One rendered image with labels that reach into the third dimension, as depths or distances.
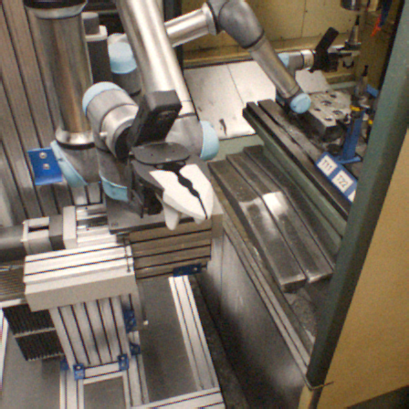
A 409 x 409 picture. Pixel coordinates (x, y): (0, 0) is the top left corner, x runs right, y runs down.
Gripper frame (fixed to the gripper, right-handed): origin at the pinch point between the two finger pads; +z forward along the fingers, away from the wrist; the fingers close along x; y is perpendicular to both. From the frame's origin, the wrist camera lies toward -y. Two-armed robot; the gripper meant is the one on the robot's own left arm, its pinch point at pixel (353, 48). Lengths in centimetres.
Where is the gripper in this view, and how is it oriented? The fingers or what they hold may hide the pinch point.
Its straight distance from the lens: 198.6
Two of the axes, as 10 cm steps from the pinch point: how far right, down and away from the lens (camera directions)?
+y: 0.1, 7.7, 6.3
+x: 3.1, 6.0, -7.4
